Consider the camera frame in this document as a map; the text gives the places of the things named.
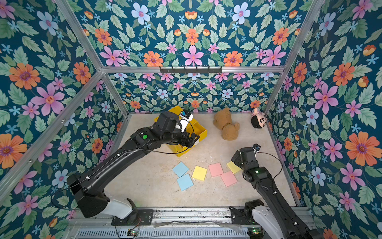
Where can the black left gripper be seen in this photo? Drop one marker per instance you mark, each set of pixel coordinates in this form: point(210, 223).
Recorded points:
point(190, 142)

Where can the yellow plastic drawer cabinet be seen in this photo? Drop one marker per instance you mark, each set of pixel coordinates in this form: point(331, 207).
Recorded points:
point(196, 128)

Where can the yellow sticky note pad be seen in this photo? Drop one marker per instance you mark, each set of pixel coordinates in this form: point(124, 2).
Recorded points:
point(199, 173)
point(233, 168)

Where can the pink sticky note pad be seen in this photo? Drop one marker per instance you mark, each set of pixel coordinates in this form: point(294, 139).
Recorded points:
point(215, 169)
point(228, 178)

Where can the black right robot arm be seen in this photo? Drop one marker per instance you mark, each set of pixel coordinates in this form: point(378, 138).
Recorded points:
point(274, 215)

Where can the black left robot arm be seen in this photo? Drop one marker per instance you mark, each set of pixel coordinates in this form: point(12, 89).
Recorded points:
point(88, 187)

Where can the upper blue sticky note pad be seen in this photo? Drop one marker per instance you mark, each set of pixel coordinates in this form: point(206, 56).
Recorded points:
point(180, 169)

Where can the blue sticky note pad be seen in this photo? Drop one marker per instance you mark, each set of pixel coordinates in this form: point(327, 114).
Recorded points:
point(180, 169)
point(185, 182)

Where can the lower blue sticky note pad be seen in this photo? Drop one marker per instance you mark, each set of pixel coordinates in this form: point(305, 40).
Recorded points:
point(185, 182)

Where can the brown teddy bear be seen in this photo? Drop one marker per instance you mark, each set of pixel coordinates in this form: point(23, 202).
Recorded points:
point(223, 121)

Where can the pink black plush toy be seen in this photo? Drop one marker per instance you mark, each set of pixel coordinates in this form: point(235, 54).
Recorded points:
point(258, 119)

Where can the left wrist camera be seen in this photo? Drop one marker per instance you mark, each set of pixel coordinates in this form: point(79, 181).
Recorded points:
point(185, 118)

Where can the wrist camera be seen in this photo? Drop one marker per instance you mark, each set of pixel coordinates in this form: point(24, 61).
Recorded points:
point(256, 147)
point(185, 118)

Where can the black wall hook rail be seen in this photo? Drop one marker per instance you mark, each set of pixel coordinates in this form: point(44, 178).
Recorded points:
point(187, 70)

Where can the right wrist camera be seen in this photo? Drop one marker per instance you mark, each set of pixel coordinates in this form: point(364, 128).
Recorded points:
point(256, 147)

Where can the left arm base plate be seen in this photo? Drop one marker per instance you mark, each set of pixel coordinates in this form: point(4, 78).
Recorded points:
point(138, 217)

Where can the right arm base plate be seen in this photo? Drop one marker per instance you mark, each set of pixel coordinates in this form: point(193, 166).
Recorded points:
point(238, 217)

